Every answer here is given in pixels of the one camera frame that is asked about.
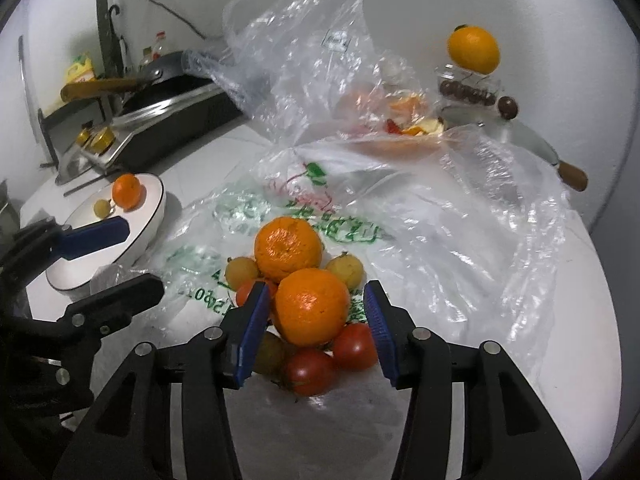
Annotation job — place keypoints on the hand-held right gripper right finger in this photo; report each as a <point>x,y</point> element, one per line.
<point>380,335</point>

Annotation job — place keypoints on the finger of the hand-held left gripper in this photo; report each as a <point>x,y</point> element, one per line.
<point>95,237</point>
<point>125,295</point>

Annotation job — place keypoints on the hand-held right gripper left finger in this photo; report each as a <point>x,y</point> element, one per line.
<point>252,330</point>

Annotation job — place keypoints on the small red tomato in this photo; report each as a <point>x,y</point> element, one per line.
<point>245,292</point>

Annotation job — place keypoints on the white bowl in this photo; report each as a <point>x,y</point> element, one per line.
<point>145,220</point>

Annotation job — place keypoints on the smooth orange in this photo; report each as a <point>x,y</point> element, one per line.
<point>311,306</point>

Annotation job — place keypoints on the wrinkled orange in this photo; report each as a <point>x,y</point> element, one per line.
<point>288,247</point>

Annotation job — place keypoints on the clear box of dark fruits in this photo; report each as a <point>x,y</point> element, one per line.
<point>465,90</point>

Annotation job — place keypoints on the yellow-green fruit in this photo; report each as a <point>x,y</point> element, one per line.
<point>270,352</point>

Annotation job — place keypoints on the small yellow fruit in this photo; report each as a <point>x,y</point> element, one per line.
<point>102,207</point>

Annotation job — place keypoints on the dark thin stick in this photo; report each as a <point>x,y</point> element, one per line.
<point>90,184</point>

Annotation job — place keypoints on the small orange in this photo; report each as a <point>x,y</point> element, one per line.
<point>126,191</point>

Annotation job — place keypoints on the yellow lid jar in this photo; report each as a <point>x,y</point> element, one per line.
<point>86,136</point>
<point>103,140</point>

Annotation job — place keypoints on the black metal rack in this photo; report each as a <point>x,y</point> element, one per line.
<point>47,125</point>

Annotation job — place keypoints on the black stove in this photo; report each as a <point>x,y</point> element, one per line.
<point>170,125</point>

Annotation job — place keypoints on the crumpled clear plastic bag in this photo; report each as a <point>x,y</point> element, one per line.
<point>475,220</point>

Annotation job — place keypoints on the grey metal bar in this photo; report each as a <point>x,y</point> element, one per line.
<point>30,90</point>

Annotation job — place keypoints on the yellow oil bottle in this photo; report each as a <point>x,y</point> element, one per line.
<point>80,67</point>

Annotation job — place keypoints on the small dark bottle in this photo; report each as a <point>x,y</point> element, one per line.
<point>146,56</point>

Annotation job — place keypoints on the red cap clear bottle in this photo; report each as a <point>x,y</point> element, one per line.
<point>159,45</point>

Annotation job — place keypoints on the fruit peel scraps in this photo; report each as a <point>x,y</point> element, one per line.
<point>415,120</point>

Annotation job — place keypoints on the grey vertical pipe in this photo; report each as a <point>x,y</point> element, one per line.
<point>106,10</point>

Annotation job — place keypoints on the steel pot lid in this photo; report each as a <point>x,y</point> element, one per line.
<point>525,140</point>

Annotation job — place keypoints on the clear plastic bag with label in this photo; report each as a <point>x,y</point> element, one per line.
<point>300,50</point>

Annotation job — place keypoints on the large orange with leaf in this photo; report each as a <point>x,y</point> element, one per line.
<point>473,50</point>

